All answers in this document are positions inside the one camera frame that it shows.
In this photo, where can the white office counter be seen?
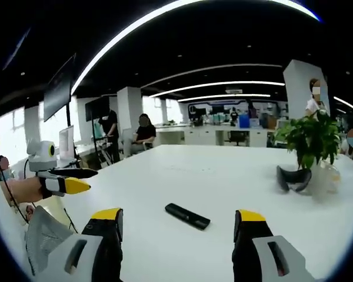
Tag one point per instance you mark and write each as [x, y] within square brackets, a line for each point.
[211, 133]

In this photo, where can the clear glass vase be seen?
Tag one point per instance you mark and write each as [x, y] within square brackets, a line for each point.
[326, 177]

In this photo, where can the green potted plant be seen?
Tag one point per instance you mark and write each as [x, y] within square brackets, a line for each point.
[310, 138]

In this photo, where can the black office chair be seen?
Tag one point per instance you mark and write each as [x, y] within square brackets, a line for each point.
[238, 137]

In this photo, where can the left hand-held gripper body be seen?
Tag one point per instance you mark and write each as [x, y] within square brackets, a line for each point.
[41, 157]

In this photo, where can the black standing display screen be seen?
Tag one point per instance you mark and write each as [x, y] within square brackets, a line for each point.
[96, 108]

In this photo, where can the black remote control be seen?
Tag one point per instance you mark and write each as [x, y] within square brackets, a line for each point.
[187, 216]

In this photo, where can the blue storage box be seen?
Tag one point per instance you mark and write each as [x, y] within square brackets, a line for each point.
[243, 121]

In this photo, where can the grey mesh chair back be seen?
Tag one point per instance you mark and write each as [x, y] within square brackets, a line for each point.
[45, 238]

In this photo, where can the black hanging monitor screen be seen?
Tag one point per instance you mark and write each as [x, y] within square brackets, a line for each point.
[57, 94]

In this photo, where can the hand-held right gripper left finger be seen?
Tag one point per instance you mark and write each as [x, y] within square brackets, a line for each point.
[103, 235]

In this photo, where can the person's left hand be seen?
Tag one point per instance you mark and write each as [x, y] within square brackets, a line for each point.
[26, 190]

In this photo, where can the black headset goggles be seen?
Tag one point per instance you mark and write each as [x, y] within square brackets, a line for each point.
[292, 179]

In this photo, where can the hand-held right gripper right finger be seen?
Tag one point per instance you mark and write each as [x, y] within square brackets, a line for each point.
[253, 235]

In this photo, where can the white desktop monitor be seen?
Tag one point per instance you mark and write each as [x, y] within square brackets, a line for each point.
[66, 141]

